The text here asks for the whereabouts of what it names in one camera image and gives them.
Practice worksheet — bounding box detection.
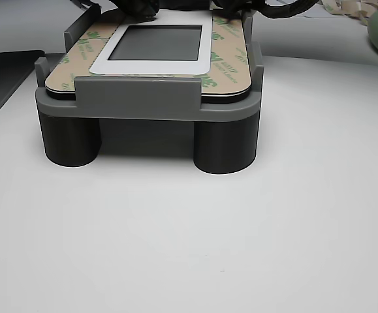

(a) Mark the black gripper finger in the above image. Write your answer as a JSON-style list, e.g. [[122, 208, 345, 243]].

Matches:
[[118, 0, 140, 17], [139, 0, 160, 18]]

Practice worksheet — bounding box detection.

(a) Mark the tan 3M tape liner film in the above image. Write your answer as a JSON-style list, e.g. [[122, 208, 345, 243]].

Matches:
[[44, 8, 253, 97]]

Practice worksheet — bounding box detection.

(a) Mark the pile of peeled film strips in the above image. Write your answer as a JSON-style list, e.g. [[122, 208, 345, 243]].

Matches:
[[319, 0, 378, 27]]

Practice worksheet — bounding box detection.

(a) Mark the white framed display device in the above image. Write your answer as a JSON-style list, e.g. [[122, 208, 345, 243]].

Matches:
[[44, 8, 253, 105]]

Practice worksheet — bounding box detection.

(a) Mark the gray 3D-printed fixture holder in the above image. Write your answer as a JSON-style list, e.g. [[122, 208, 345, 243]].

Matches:
[[34, 5, 266, 175]]

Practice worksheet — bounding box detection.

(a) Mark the gray flat tray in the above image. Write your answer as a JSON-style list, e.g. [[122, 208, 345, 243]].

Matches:
[[0, 49, 46, 134]]

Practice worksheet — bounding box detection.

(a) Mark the black cable bundle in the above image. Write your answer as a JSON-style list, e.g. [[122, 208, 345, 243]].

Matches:
[[250, 0, 323, 22]]

